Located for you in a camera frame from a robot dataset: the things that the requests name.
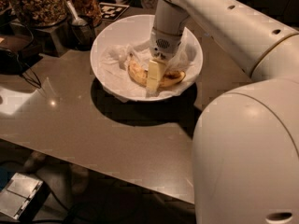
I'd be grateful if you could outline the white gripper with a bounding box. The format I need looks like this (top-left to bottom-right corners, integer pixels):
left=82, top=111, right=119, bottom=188
left=146, top=0, right=189, bottom=91

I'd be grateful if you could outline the grey box on floor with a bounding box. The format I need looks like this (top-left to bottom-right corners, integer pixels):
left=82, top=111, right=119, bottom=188
left=0, top=173, right=50, bottom=222

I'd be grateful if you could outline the large glass nut jar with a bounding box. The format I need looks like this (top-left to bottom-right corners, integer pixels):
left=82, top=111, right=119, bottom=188
left=10, top=0, right=67, bottom=28

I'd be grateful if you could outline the white plastic spoon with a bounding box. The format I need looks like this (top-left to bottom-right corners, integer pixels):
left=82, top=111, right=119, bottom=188
left=64, top=0, right=87, bottom=26

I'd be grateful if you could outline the white bowl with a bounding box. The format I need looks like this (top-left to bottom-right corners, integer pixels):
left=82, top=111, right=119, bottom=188
left=90, top=14, right=204, bottom=103

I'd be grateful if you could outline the white paper napkin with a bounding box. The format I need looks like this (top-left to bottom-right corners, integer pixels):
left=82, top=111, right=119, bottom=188
left=95, top=29, right=203, bottom=101

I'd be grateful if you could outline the small glass snack jar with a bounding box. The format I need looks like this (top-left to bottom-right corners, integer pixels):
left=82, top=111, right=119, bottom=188
left=72, top=0, right=102, bottom=27

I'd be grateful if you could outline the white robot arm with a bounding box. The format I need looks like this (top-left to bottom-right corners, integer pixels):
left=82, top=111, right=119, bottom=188
left=150, top=0, right=299, bottom=224

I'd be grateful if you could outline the dark cup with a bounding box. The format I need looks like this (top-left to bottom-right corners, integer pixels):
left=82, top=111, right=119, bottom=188
left=67, top=16, right=95, bottom=50

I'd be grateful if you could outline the black device with cable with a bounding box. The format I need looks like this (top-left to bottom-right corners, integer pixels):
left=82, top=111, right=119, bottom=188
left=0, top=21, right=44, bottom=90

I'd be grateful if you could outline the steel jar base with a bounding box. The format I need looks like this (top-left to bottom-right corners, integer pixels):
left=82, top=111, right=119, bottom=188
left=32, top=21, right=69, bottom=57

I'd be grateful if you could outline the black white fiducial marker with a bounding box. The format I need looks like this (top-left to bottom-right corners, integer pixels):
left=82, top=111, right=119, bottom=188
left=100, top=2, right=128, bottom=21

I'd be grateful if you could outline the yellow banana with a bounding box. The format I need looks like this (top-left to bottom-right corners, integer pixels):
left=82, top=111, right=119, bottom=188
left=127, top=54, right=186, bottom=89

